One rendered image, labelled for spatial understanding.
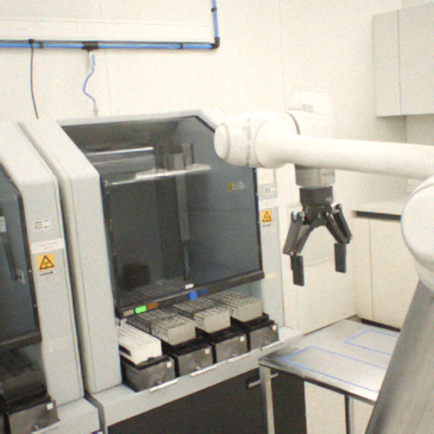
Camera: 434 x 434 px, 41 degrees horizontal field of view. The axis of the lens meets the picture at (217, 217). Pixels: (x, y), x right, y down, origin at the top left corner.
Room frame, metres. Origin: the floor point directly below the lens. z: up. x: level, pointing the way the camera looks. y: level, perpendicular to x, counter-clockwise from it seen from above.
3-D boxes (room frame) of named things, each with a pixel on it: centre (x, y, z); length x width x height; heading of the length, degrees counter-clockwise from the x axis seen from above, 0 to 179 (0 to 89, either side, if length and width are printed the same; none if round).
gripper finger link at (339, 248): (1.35, -0.28, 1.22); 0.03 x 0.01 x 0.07; 35
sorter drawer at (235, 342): (2.23, 0.17, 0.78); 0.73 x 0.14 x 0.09; 35
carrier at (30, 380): (1.63, 0.61, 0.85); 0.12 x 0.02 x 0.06; 125
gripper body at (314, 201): (1.31, -0.23, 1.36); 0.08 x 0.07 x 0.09; 125
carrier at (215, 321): (2.04, 0.03, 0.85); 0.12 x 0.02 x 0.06; 124
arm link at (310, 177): (1.31, -0.23, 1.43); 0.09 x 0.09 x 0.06
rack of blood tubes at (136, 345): (1.94, 0.34, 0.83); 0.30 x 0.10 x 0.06; 35
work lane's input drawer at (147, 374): (2.06, 0.42, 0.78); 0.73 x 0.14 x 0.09; 35
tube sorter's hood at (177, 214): (2.19, 0.23, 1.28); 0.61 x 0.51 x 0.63; 125
